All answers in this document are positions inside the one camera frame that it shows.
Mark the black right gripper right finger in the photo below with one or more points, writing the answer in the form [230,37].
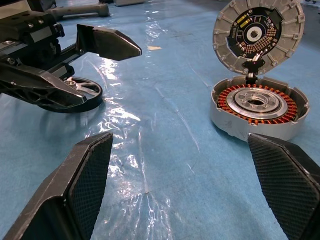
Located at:
[287,190]

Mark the blue table mat plastic film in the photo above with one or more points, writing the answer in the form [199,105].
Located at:
[175,175]

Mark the grey metal brake disc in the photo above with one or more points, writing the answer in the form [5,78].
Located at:
[225,125]

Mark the black spoked rotor disc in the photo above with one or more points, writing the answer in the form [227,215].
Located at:
[93,97]

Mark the silver motor cover circuit board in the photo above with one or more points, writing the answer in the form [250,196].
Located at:
[225,50]

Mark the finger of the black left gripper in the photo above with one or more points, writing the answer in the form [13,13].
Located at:
[112,43]

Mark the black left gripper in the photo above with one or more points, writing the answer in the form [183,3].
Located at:
[27,37]

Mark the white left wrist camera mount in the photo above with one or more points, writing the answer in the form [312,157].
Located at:
[12,8]

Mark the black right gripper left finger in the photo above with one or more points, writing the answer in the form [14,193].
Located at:
[75,190]

